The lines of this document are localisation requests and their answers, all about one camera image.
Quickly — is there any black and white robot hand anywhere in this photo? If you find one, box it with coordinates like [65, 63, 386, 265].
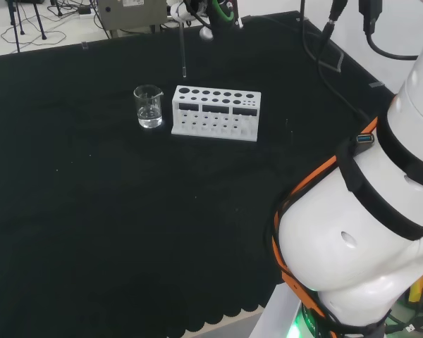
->
[168, 0, 244, 42]

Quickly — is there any clear glass rod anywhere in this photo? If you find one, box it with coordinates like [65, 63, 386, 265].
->
[178, 19, 188, 78]

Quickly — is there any white test tube rack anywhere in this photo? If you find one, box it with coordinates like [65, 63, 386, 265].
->
[171, 84, 262, 143]

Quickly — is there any clear glass beaker with liquid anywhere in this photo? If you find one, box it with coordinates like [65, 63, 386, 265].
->
[133, 84, 164, 130]

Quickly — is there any grey metal box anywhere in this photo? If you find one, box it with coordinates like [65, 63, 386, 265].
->
[95, 0, 170, 31]

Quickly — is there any black tripod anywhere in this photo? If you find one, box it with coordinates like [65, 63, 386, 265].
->
[5, 0, 49, 53]

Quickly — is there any black bench cloth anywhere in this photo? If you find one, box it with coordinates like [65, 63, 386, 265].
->
[0, 10, 398, 338]

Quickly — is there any yellow stop button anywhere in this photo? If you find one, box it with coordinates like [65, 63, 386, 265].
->
[407, 267, 423, 304]

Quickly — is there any green cable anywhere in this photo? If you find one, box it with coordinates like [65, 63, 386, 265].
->
[213, 0, 235, 23]

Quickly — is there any thin black cable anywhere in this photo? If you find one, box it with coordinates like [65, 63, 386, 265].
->
[300, 0, 371, 120]

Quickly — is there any black cable with plug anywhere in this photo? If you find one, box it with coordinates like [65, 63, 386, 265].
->
[317, 0, 350, 68]

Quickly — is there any thick black cable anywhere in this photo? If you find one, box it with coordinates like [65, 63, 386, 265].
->
[359, 0, 419, 61]

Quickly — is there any orange cable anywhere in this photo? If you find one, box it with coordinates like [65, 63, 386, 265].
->
[271, 118, 380, 338]

